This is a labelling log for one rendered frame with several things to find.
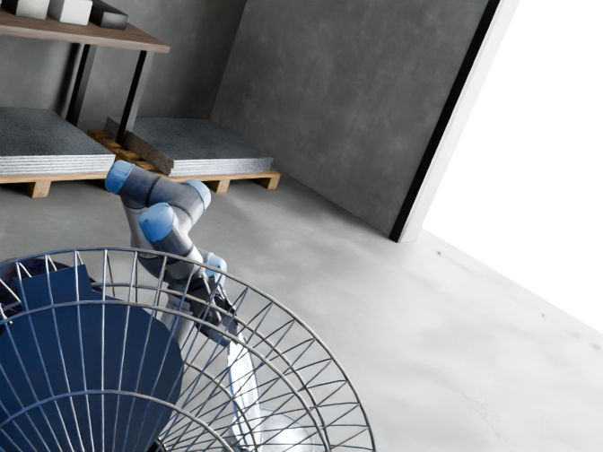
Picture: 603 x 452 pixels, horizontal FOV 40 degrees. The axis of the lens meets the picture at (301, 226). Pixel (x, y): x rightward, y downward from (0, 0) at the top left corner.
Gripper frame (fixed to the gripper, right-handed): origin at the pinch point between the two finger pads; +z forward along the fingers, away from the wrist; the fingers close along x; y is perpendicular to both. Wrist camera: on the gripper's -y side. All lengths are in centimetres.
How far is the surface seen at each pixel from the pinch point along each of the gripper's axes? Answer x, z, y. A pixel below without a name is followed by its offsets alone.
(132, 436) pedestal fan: -3, -44, -80
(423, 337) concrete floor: -46, 194, 229
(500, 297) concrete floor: -108, 256, 316
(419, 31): -142, 90, 408
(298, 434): 12, 88, 70
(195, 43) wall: 7, 46, 502
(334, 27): -94, 74, 462
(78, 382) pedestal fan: -2, -54, -81
